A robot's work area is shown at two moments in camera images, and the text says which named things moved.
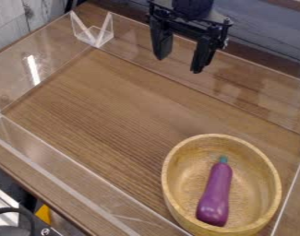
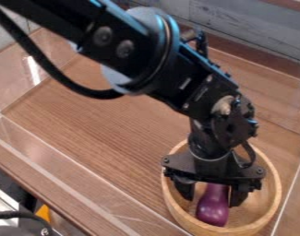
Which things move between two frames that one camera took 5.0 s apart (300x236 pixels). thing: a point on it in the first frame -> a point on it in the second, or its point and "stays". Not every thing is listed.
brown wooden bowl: [254, 187] stays
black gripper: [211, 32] -> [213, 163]
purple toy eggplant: [213, 208] stays
